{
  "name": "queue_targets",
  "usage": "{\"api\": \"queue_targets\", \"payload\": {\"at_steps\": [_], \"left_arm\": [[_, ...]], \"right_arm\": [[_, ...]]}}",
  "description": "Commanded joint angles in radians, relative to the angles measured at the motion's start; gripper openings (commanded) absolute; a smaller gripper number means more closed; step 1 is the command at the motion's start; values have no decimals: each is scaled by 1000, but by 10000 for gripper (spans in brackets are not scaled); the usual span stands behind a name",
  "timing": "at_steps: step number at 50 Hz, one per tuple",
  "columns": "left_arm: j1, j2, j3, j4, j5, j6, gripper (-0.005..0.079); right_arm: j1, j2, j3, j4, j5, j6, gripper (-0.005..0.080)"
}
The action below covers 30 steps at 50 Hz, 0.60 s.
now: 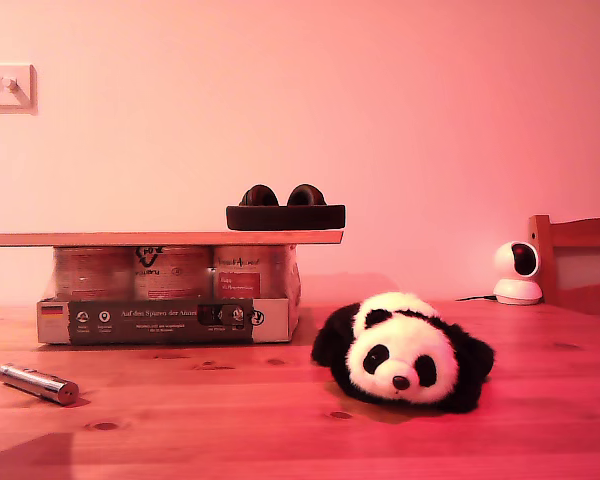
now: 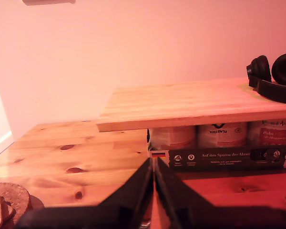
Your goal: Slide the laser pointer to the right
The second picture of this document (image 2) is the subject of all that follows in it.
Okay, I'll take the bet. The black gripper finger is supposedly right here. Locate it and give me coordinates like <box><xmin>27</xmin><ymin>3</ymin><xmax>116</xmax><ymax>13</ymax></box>
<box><xmin>96</xmin><ymin>157</ymin><xmax>154</xmax><ymax>229</ymax></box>
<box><xmin>154</xmin><ymin>156</ymin><xmax>213</xmax><ymax>229</ymax></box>

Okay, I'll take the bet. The pet food can plain label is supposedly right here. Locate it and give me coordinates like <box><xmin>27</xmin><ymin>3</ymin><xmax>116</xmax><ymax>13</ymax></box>
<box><xmin>148</xmin><ymin>125</ymin><xmax>197</xmax><ymax>149</ymax></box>

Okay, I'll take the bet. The printed cardboard can tray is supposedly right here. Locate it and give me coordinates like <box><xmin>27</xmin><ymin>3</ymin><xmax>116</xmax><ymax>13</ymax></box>
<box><xmin>146</xmin><ymin>128</ymin><xmax>286</xmax><ymax>171</ymax></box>

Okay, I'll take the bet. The pet food can recycling mark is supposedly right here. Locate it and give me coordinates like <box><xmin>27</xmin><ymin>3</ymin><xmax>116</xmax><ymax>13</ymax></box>
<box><xmin>197</xmin><ymin>122</ymin><xmax>248</xmax><ymax>149</ymax></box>

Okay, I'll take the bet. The light wooden board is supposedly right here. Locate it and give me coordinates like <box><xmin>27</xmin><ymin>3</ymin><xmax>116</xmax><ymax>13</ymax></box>
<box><xmin>96</xmin><ymin>76</ymin><xmax>286</xmax><ymax>133</ymax></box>

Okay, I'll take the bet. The pet food can red label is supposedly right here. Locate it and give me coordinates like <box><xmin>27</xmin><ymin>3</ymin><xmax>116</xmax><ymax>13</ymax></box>
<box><xmin>248</xmin><ymin>118</ymin><xmax>286</xmax><ymax>146</ymax></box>

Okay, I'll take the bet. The black over-ear headphones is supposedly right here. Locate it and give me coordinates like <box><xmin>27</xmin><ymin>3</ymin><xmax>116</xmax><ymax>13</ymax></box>
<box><xmin>246</xmin><ymin>52</ymin><xmax>286</xmax><ymax>105</ymax></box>

